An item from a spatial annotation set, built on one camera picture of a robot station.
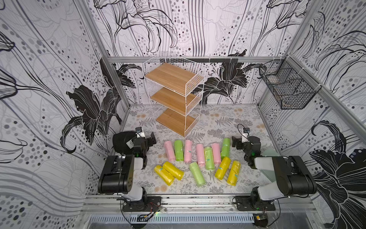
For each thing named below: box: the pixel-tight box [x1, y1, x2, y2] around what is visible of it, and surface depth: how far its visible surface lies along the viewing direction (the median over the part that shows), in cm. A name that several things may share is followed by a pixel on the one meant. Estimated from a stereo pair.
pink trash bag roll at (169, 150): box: [163, 140, 176, 162], surface depth 92 cm
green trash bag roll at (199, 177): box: [189, 161, 206, 187], surface depth 83 cm
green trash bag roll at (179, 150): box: [174, 139, 184, 162], surface depth 90 cm
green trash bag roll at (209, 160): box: [203, 146, 215, 171], surface depth 87 cm
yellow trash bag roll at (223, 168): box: [214, 156, 232, 181], surface depth 84 cm
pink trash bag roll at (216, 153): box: [211, 142, 222, 165], surface depth 90 cm
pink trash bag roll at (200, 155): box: [196, 143, 206, 167], surface depth 90 cm
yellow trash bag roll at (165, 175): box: [153, 164, 175, 187], surface depth 81 cm
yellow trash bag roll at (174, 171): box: [162, 161, 185, 181], surface depth 84 cm
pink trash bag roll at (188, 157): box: [183, 139, 193, 164], surface depth 90 cm
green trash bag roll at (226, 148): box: [220, 137, 231, 161], surface depth 92 cm
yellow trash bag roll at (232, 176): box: [226, 160, 242, 187], surface depth 81 cm
